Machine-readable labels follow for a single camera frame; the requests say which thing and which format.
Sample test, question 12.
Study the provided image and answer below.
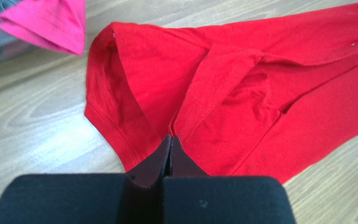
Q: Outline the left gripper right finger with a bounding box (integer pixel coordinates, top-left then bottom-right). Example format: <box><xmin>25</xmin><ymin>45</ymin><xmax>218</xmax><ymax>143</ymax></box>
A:
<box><xmin>163</xmin><ymin>136</ymin><xmax>295</xmax><ymax>224</ymax></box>

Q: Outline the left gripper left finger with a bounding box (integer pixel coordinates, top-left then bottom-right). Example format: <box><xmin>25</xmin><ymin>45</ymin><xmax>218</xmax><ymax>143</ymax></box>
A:
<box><xmin>0</xmin><ymin>135</ymin><xmax>171</xmax><ymax>224</ymax></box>

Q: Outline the red t-shirt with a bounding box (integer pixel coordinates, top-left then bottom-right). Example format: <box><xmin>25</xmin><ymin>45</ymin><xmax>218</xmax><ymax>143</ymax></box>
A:
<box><xmin>85</xmin><ymin>3</ymin><xmax>358</xmax><ymax>183</ymax></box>

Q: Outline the pink t-shirt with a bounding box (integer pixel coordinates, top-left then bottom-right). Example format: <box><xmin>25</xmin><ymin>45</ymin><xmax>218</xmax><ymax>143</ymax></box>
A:
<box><xmin>0</xmin><ymin>0</ymin><xmax>86</xmax><ymax>56</ymax></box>

